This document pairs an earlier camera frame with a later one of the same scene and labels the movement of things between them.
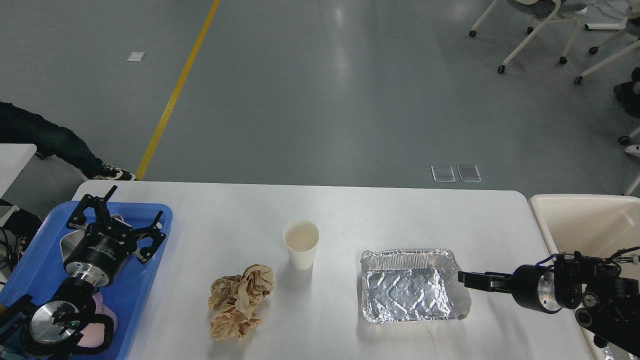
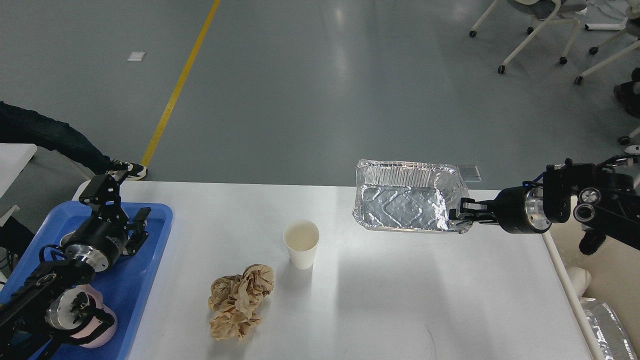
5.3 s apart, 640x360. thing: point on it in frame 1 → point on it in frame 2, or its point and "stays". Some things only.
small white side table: [13, 158] stays
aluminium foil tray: [412, 285] → [407, 195]
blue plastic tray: [38, 269] stays
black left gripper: [98, 253] → [100, 241]
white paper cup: [301, 238] stays
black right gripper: [533, 287] → [518, 210]
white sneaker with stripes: [634, 149] stays
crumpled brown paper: [234, 300] stays
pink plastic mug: [93, 335] stays
